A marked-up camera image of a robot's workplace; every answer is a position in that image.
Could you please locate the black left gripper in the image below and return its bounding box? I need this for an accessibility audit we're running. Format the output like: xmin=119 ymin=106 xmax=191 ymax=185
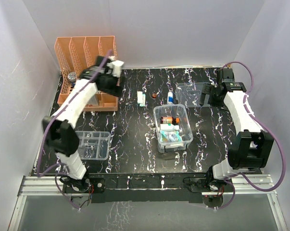
xmin=100 ymin=73 xmax=126 ymax=99

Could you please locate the clear plastic box lid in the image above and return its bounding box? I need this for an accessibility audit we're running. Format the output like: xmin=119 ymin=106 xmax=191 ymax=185
xmin=175 ymin=82 xmax=213 ymax=108

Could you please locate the white gauze packet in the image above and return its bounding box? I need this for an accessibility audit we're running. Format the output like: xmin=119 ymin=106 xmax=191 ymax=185
xmin=137 ymin=91 xmax=146 ymax=107

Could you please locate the brown medicine bottle orange cap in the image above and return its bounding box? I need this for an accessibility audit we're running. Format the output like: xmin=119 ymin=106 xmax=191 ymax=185
xmin=161 ymin=116 xmax=180 ymax=125

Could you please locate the white green medicine bottle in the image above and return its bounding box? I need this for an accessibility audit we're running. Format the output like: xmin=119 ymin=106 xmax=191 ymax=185
xmin=160 ymin=124 xmax=180 ymax=132

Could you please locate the teal bandage packet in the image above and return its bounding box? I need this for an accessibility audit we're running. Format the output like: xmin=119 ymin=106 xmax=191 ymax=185
xmin=160 ymin=131 xmax=182 ymax=142

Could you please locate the clear divided tray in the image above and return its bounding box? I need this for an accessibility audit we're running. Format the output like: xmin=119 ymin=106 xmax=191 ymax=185
xmin=76 ymin=131 xmax=111 ymax=161

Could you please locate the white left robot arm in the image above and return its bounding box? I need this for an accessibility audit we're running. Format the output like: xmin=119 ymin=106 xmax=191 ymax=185
xmin=42 ymin=56 xmax=124 ymax=192

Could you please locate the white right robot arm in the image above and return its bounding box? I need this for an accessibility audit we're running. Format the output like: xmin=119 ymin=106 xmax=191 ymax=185
xmin=199 ymin=68 xmax=274 ymax=191

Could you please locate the round blue white tin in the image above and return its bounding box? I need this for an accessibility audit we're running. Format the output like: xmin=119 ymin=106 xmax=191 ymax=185
xmin=67 ymin=72 xmax=77 ymax=88

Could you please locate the white blue bandage roll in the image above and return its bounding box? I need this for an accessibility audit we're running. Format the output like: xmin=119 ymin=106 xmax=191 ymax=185
xmin=167 ymin=91 xmax=174 ymax=104

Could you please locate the orange plastic file organizer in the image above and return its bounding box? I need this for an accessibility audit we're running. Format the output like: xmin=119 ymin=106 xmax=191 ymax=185
xmin=54 ymin=36 xmax=124 ymax=112

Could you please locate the clear plastic storage box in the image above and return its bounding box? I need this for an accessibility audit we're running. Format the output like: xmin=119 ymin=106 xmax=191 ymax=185
xmin=153 ymin=104 xmax=193 ymax=153

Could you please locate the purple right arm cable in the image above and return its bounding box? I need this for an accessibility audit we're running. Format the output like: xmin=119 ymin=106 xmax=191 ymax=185
xmin=219 ymin=61 xmax=286 ymax=210

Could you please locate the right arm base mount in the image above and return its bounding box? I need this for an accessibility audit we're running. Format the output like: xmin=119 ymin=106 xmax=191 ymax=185
xmin=183 ymin=173 xmax=232 ymax=206

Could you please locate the aluminium frame rail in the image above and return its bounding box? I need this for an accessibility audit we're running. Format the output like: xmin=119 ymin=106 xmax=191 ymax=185
xmin=7 ymin=174 xmax=290 ymax=231

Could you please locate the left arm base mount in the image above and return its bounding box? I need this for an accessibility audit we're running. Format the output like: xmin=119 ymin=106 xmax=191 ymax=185
xmin=55 ymin=174 xmax=106 ymax=204

